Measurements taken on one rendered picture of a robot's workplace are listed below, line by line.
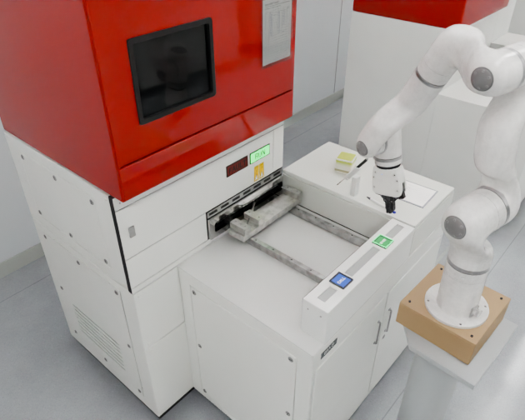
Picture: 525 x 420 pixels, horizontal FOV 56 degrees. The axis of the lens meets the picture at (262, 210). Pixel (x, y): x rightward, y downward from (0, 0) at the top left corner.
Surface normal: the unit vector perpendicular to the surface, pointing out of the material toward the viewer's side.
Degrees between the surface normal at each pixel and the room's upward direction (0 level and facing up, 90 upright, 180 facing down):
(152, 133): 90
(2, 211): 90
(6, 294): 0
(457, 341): 90
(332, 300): 0
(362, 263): 0
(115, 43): 90
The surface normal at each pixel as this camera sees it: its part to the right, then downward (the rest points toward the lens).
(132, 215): 0.75, 0.38
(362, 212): -0.66, 0.44
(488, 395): 0.00, -0.82
